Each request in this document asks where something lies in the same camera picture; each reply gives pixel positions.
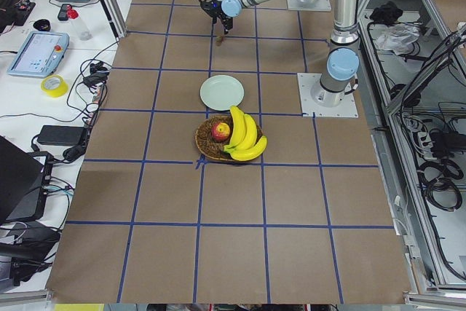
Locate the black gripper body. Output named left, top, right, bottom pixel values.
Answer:
left=218, top=9, right=233, bottom=23
left=200, top=0, right=222, bottom=18

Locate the light green plate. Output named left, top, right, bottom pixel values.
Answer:
left=200, top=74, right=244, bottom=111

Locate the red apple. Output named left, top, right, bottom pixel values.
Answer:
left=210, top=122, right=231, bottom=143

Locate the yellow banana bunch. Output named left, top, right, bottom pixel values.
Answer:
left=223, top=106, right=268, bottom=162

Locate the woven wicker basket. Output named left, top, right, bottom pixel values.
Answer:
left=194, top=115, right=246, bottom=163

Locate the black power adapter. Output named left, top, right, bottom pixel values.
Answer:
left=37, top=125, right=85, bottom=146

